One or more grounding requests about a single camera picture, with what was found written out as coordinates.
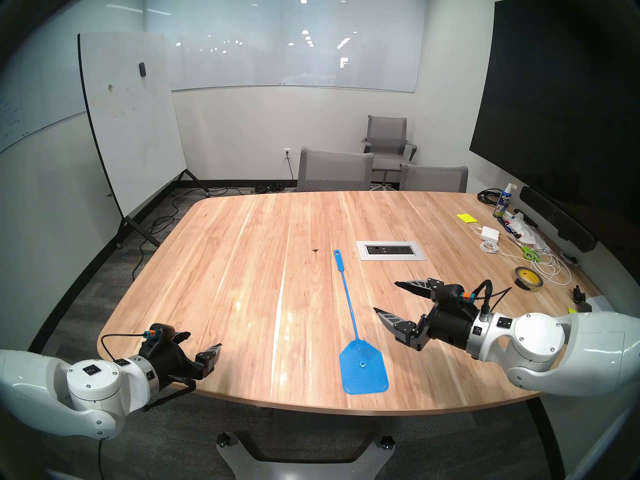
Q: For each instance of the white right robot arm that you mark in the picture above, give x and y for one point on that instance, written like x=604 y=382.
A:
x=575 y=349

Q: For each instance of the black video sound bar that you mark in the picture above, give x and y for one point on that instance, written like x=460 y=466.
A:
x=557 y=216

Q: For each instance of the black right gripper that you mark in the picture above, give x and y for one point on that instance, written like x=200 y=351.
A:
x=450 y=324

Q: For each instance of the small black clip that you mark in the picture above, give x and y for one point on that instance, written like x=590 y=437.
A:
x=579 y=294

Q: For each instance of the grey office chair with armrests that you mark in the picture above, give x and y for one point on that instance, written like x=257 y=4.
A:
x=386 y=134

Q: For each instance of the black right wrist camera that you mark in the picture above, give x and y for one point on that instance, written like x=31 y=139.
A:
x=457 y=293

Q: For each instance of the white power adapter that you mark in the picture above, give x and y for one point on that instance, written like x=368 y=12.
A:
x=491 y=233

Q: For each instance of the clear bag of markers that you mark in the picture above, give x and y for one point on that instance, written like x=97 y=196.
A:
x=530 y=236

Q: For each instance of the mobile whiteboard on black stand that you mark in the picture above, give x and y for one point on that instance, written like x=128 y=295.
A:
x=130 y=124

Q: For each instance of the blue plastic fly swatter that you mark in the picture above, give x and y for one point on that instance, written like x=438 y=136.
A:
x=364 y=369

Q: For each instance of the black and yellow tape roll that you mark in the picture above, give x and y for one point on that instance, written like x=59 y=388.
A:
x=520 y=280

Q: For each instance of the large black wall screen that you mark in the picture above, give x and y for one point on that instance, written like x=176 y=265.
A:
x=560 y=109

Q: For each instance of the yellow sticky note pad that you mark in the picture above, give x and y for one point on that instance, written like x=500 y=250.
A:
x=466 y=218

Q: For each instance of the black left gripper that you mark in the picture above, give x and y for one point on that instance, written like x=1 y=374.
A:
x=170 y=361

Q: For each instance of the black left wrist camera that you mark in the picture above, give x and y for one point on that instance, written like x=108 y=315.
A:
x=162 y=330

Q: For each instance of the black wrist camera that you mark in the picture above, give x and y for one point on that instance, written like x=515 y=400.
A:
x=162 y=330
x=457 y=293

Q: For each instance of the silver table power outlet box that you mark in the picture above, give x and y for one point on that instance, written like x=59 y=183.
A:
x=390 y=250

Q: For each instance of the grey mesh office chair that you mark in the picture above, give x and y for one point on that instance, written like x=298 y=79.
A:
x=335 y=171
x=434 y=179

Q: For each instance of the large glass wall whiteboard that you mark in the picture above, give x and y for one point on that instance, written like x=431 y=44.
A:
x=300 y=59

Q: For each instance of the whiteboard cleaner spray bottle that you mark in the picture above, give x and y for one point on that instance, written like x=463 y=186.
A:
x=502 y=203

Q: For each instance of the white paper sheet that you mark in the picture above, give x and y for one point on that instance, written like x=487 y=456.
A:
x=597 y=304

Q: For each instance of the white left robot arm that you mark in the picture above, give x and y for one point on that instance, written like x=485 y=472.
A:
x=40 y=384

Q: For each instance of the glass wall board with handwriting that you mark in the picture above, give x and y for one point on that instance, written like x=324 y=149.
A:
x=45 y=74

